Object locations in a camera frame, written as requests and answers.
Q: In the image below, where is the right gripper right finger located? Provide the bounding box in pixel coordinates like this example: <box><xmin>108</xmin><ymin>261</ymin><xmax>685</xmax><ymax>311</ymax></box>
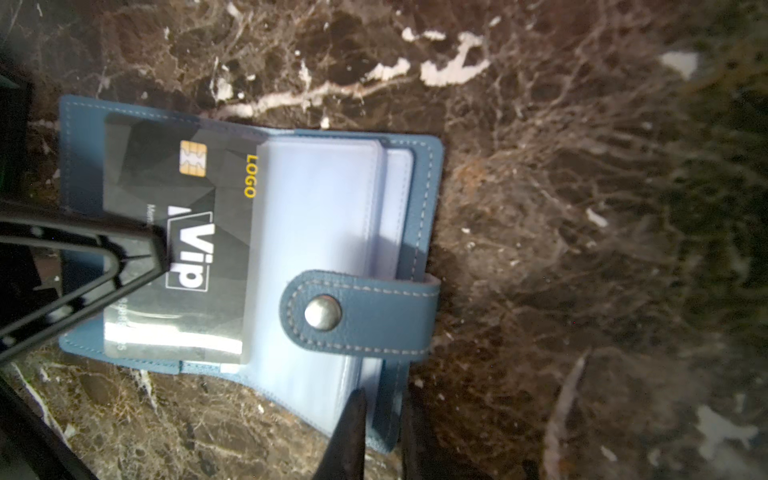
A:
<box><xmin>400</xmin><ymin>386</ymin><xmax>480</xmax><ymax>479</ymax></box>

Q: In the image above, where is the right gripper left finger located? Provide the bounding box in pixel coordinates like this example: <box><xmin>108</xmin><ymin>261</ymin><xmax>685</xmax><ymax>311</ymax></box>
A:
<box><xmin>312</xmin><ymin>388</ymin><xmax>367</xmax><ymax>480</ymax></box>

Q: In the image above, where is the black VIP credit card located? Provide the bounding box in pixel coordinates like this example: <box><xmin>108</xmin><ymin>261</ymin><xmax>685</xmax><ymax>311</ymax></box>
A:
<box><xmin>103</xmin><ymin>113</ymin><xmax>261</xmax><ymax>364</ymax></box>

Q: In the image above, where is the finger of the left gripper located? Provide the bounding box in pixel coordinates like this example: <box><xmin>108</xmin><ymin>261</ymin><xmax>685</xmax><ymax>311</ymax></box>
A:
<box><xmin>1</xmin><ymin>201</ymin><xmax>169</xmax><ymax>363</ymax></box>

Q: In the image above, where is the blue leather card holder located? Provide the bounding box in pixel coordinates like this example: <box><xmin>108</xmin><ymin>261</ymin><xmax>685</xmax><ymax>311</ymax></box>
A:
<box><xmin>59</xmin><ymin>95</ymin><xmax>443</xmax><ymax>452</ymax></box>

